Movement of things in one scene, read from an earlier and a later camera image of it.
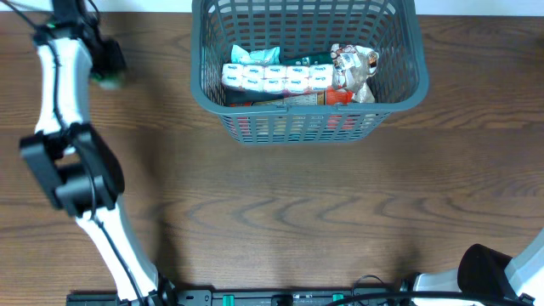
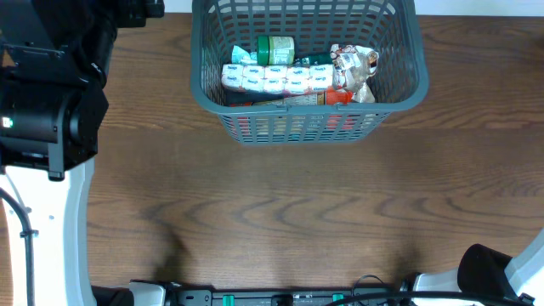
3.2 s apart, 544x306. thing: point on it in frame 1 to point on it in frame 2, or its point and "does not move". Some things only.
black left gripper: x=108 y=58 to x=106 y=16
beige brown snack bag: x=352 y=66 does not move
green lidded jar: x=108 y=82 to x=275 y=50
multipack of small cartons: x=271 y=78 does not move
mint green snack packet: x=267 y=55 does not move
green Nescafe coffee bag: x=235 y=95 does not move
